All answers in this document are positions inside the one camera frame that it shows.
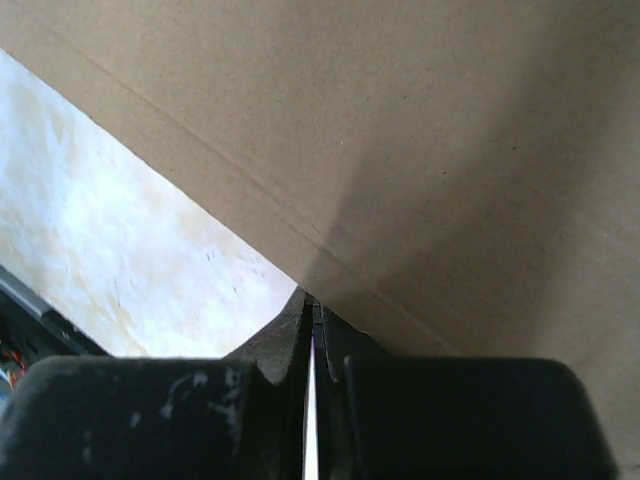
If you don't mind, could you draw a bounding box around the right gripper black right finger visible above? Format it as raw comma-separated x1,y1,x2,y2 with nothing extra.
312,305,619,479

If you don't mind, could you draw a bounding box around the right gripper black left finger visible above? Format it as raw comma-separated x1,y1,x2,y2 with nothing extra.
1,289,311,479

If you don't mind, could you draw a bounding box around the brown cardboard box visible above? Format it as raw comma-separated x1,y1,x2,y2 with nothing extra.
1,1,639,463

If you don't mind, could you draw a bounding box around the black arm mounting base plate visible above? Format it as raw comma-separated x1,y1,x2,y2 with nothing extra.
0,264,111,401

